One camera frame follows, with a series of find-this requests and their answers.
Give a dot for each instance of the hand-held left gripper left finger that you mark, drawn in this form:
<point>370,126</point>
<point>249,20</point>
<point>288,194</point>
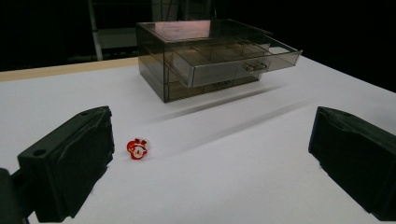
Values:
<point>67,161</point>

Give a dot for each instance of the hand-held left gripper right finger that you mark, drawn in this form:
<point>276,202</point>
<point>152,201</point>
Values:
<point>358,149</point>

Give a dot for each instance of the smoky clear acrylic drawer box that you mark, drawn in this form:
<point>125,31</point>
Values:
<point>174,53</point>

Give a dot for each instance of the metal stand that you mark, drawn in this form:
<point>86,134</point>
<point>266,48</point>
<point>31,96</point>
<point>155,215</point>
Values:
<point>98,34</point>

